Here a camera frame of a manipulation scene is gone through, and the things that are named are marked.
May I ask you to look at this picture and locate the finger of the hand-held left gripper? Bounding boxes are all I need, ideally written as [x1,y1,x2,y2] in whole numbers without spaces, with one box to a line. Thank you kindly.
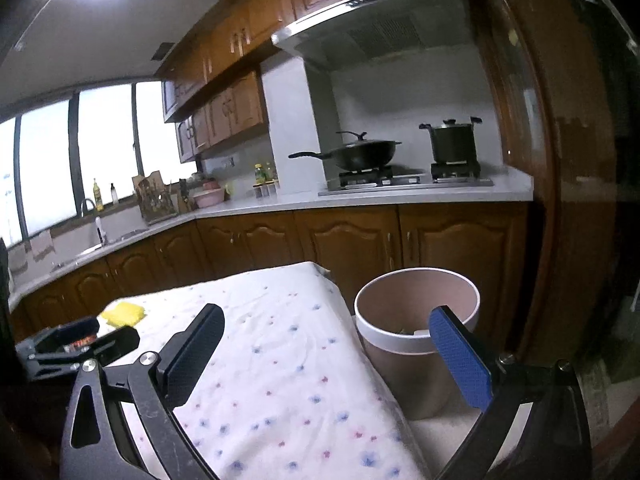
[80,326,141,368]

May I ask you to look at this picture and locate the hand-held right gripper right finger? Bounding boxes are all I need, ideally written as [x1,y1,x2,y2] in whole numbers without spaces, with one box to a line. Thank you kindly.
[429,305,593,480]

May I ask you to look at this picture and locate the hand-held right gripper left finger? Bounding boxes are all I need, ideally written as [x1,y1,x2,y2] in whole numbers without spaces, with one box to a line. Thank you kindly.
[60,304,226,480]

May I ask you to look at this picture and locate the white and pink waste bin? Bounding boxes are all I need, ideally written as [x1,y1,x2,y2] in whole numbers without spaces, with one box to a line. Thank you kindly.
[354,268,482,421]

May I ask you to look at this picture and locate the yellow sponge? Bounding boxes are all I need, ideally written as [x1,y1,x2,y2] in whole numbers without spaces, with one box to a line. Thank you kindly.
[100,302,147,329]

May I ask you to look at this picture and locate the white floral tablecloth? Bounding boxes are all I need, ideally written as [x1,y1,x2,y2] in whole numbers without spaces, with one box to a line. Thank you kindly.
[97,261,433,480]

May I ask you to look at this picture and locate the kitchen sink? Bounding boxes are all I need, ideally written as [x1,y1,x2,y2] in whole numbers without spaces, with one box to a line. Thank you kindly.
[52,229,148,267]

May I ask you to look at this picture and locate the pale dish cloth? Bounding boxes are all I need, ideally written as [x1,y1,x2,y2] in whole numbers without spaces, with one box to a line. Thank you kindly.
[30,231,55,262]

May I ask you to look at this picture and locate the wooden utensil rack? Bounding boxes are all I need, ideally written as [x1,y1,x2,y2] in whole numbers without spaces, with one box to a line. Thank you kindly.
[132,171,180,225]

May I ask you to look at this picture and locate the pink basin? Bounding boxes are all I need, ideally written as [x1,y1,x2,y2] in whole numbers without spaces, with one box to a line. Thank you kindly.
[192,180,224,209]

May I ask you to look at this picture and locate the wooden lower cabinets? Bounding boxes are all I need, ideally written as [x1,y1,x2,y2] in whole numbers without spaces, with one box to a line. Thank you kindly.
[10,202,533,341]

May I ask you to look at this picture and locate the wooden cabinets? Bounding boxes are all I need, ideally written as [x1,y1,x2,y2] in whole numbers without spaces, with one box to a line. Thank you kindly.
[160,0,451,163]
[10,202,533,341]

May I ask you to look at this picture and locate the gas stove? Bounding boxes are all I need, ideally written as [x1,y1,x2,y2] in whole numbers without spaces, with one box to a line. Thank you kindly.
[318,160,495,197]

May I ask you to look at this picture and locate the kitchen window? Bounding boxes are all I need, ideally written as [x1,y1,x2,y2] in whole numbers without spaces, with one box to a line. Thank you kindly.
[0,80,188,251]

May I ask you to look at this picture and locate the black stock pot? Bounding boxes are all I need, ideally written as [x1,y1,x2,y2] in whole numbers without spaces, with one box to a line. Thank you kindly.
[419,117,483,165]

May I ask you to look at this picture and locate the black wok with lid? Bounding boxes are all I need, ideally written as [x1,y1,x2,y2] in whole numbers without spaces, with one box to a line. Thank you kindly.
[288,131,402,172]

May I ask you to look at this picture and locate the wooden upper cabinets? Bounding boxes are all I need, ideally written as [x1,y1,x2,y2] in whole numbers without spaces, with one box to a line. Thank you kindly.
[160,0,451,163]

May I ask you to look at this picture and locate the steel range hood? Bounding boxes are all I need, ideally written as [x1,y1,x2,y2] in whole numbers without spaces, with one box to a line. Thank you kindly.
[271,0,476,73]

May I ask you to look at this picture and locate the wooden door frame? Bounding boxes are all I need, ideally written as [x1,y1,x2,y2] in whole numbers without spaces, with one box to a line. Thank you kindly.
[470,0,640,376]

